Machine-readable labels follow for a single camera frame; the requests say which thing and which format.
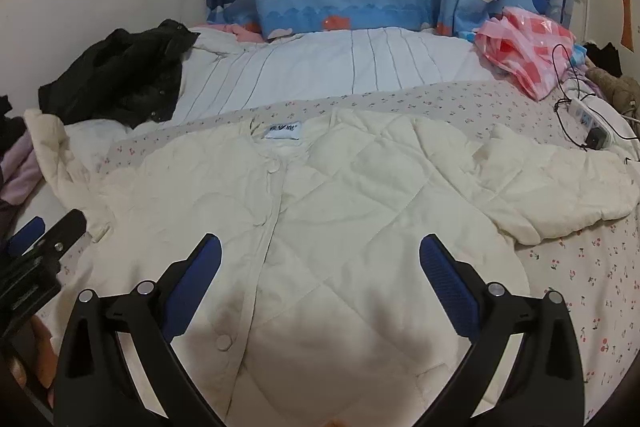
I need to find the white quilted blanket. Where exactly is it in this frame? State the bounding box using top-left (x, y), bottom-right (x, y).
top-left (22, 107), bottom-right (640, 427)

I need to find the white power strip with cables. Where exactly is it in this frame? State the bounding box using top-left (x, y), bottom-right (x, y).
top-left (550, 44), bottom-right (640, 142)

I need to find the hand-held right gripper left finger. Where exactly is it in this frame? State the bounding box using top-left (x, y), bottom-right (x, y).
top-left (52, 233), bottom-right (223, 427)

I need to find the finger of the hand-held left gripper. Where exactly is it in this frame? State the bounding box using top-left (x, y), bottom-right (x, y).
top-left (36, 209), bottom-right (87, 262)
top-left (0, 217), bottom-right (46, 259)

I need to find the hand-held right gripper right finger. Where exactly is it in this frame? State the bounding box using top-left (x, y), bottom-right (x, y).
top-left (415, 234), bottom-right (586, 427)

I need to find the black cloth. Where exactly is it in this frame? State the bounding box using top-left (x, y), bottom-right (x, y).
top-left (0, 94), bottom-right (27, 154)

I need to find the black jacket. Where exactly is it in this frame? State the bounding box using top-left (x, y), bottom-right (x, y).
top-left (37, 19), bottom-right (201, 130)

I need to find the purple cloth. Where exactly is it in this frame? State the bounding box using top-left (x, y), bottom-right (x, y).
top-left (0, 142), bottom-right (43, 210)

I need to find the dark cloth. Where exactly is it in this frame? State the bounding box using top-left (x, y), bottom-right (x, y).
top-left (582, 41), bottom-right (626, 75)

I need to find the brown plush cloth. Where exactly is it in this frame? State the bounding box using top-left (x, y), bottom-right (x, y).
top-left (585, 67), bottom-right (640, 118)

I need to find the pink floral cloth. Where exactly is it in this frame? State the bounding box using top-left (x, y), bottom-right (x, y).
top-left (474, 6), bottom-right (578, 102)

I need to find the black charger plug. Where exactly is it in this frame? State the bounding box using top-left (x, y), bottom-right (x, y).
top-left (585, 127), bottom-right (612, 152)

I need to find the cherry print bedsheet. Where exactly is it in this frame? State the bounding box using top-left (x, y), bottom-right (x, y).
top-left (30, 79), bottom-right (640, 413)

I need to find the person's left hand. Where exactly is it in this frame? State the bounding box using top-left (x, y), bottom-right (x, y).
top-left (10, 318), bottom-right (56, 408)

